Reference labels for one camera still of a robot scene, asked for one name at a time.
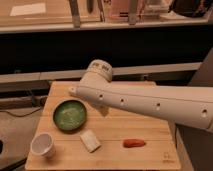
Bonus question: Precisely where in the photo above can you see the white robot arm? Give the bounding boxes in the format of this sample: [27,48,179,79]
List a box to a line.
[69,60,213,133]

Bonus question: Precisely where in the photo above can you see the red oblong object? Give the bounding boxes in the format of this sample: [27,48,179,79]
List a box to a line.
[123,139,145,148]

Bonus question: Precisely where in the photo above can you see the white paper sheet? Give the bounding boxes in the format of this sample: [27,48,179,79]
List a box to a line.
[10,3,46,16]

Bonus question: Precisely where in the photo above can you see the grey metal post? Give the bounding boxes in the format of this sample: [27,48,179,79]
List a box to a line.
[69,0,81,28]
[128,0,138,25]

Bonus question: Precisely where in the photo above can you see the black cable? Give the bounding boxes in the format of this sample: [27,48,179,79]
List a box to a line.
[0,105,44,118]

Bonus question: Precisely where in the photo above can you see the grey metal post right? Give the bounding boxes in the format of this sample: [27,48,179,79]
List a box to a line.
[128,0,138,25]

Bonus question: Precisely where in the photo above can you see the white rectangular block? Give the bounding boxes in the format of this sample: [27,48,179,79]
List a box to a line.
[80,130,101,153]

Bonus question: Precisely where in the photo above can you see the wooden board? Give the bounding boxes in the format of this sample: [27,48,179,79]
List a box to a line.
[25,81,181,171]

